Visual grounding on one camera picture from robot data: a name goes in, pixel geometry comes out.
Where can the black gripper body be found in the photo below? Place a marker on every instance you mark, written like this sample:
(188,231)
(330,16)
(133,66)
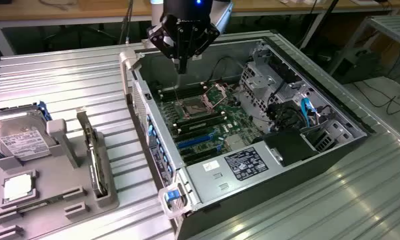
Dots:
(186,11)

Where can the green graphics card with fan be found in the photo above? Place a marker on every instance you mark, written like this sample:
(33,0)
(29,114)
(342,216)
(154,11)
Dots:
(94,155)

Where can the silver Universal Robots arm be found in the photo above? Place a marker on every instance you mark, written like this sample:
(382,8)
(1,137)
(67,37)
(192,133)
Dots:
(224,15)

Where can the thin metal locking lever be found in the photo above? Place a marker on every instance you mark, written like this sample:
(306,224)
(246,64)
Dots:
(176,93)

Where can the metal socket cover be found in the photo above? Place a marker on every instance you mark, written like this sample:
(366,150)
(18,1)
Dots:
(216,95)

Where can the metal disk bay cage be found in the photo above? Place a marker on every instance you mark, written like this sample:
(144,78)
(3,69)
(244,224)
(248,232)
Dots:
(256,82)

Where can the CPU socket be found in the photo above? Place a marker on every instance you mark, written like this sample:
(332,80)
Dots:
(193,107)

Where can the green motherboard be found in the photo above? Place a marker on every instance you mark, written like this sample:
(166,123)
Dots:
(233,117)

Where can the black RAM stick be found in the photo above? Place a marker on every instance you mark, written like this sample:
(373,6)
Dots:
(200,126)

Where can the blue expansion slot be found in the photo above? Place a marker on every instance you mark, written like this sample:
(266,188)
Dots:
(194,141)

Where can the silver chipset heatsink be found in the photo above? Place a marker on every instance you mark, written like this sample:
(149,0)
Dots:
(236,142)

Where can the blue disk caddy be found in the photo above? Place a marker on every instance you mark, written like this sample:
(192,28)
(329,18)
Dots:
(43,112)

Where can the black box device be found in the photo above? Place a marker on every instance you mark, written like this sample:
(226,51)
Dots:
(360,67)

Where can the metal slat shelf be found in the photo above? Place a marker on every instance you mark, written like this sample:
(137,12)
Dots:
(393,27)

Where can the grey power supply with label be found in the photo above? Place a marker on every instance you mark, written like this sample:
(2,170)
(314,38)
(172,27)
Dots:
(220,180)

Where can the silver hard disk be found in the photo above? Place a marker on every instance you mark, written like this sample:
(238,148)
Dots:
(19,140)

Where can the grey plastic parts rack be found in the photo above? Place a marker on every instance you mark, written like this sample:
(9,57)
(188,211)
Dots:
(53,180)

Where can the open grey PC case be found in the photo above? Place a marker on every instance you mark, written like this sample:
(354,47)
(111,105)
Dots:
(253,200)

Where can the silver CPU chip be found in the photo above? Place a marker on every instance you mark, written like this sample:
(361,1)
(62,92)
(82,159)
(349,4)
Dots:
(17,187)

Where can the green RAM stick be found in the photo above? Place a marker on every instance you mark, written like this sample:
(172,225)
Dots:
(39,205)

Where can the wooden desk with white frame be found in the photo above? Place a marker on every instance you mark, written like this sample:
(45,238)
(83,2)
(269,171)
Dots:
(86,10)

